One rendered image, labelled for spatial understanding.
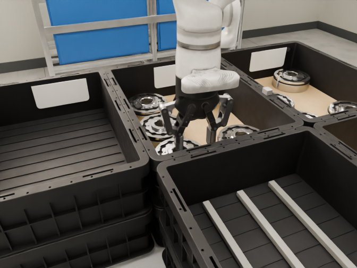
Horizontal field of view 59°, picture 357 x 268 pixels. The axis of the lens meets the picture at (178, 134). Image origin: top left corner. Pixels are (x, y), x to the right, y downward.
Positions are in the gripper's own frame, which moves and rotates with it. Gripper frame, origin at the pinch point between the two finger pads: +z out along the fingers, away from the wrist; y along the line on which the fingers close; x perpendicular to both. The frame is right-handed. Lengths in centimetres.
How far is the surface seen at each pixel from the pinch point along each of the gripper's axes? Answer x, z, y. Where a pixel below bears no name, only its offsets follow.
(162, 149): -2.3, 2.4, 6.1
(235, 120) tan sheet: -12.4, 5.3, -14.6
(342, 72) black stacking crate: -15.6, -2.5, -45.8
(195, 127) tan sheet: -12.1, 5.3, -4.3
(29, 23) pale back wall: -280, 44, 69
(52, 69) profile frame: -194, 58, 47
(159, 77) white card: -29.6, -0.7, 0.4
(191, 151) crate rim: 8.7, -4.6, 3.6
